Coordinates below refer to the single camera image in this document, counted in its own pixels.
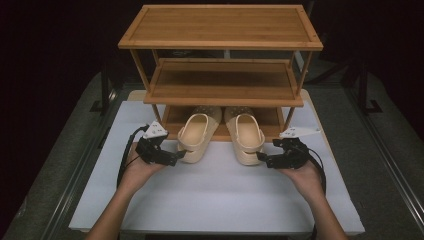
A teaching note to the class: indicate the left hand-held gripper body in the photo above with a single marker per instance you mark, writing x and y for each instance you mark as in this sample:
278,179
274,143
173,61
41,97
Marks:
151,146

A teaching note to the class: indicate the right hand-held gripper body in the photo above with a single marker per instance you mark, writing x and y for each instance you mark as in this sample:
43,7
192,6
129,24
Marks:
290,153

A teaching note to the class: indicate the beige foam clog shoe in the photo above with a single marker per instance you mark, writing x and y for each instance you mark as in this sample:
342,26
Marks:
248,133
196,133

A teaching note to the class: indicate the wooden three-tier shoe rack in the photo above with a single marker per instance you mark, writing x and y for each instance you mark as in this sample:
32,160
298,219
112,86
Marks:
220,26

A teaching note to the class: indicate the person's left hand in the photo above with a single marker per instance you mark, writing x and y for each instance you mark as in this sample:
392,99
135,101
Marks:
140,171

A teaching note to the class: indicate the person's right hand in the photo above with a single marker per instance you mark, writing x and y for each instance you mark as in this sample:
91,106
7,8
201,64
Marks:
305,180

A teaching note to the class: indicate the white table cover sheet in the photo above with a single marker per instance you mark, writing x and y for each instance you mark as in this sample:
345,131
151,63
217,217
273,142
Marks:
206,200

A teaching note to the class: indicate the dark metal stand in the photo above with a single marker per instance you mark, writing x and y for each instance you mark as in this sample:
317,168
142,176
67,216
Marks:
105,90
365,90

